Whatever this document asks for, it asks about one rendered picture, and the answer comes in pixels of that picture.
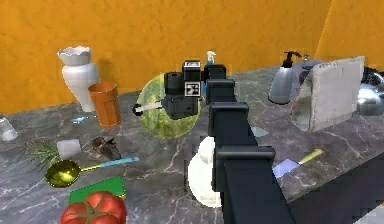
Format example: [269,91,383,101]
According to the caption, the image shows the red tomato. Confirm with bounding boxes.
[60,191,128,224]

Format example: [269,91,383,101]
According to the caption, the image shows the white bottle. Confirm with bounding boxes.
[187,135,222,209]

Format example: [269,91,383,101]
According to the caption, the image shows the white cube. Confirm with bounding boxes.
[55,138,83,160]

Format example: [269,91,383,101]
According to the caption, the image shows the brown lump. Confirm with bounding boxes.
[91,136,122,161]

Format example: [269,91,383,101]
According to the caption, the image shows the orange cup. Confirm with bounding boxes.
[87,81,122,129]

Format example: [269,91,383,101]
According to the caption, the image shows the green board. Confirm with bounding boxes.
[68,175,127,206]

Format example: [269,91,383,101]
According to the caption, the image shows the small silver spoon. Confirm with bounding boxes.
[69,114,98,124]

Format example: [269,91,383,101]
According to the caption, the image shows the clear glass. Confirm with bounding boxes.
[0,113,19,142]

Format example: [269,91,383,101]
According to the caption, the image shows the green and yellow melon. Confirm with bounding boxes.
[136,72,202,140]

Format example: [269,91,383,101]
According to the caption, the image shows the grey soap dispenser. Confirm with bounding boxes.
[267,50,303,106]

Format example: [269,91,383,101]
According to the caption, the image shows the white vase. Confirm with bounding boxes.
[56,45,101,113]

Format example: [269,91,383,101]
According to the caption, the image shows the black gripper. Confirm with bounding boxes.
[132,71,200,120]

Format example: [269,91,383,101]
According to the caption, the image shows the chrome kettle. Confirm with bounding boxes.
[355,66,384,117]

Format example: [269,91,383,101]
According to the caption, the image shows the gold ladle with blue handle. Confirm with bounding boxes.
[44,156,140,189]

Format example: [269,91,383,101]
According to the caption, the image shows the blue spray bottle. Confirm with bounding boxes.
[201,50,217,95]

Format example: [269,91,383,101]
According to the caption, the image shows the green herb sprig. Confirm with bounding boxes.
[25,141,62,170]

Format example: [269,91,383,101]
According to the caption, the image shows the spatula with yellow handle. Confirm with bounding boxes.
[271,148,325,180]

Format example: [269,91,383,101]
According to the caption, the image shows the grey stone slab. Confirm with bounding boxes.
[288,55,366,134]

